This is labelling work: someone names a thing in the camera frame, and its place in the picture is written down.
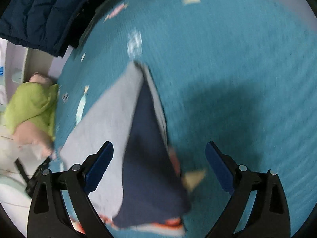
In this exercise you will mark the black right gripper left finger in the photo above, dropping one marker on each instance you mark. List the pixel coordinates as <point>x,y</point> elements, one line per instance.
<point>48,216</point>

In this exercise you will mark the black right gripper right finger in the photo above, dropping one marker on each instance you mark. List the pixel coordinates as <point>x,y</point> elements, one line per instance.
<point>269,216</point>

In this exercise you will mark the navy and grey sweatshirt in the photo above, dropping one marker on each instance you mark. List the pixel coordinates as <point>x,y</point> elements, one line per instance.
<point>141,189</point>

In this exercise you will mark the teal candy-print bed sheet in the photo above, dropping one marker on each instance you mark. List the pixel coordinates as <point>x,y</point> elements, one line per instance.
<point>240,73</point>

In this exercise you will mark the dark blue puffer jacket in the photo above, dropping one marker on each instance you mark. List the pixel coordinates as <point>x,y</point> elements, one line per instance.
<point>47,25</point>

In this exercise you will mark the white bed frame edge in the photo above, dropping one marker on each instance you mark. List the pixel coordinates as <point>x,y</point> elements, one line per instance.
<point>57,64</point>

